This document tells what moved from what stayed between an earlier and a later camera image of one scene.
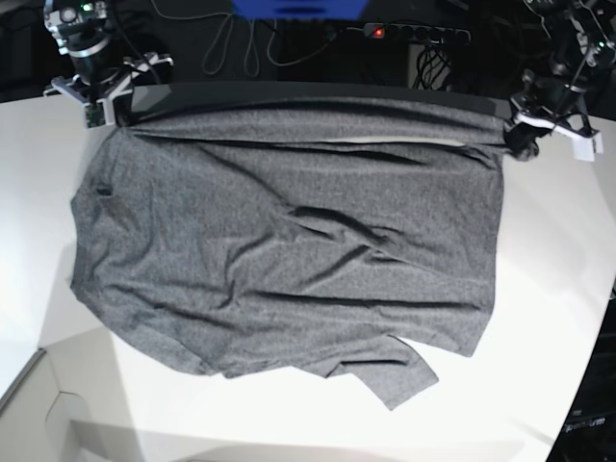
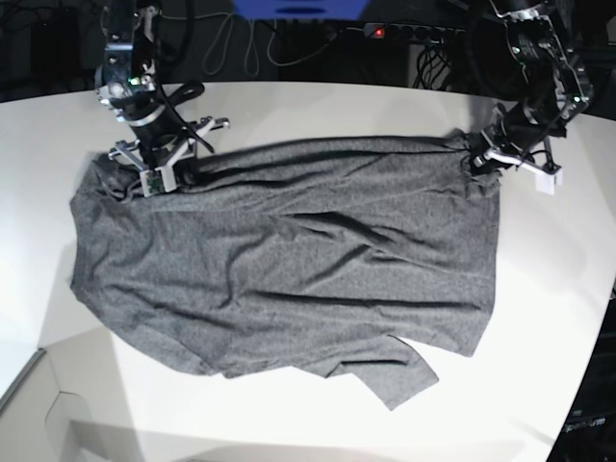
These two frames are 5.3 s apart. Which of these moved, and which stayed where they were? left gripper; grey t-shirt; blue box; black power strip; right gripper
Moved: grey t-shirt; right gripper; left gripper
Stayed: black power strip; blue box
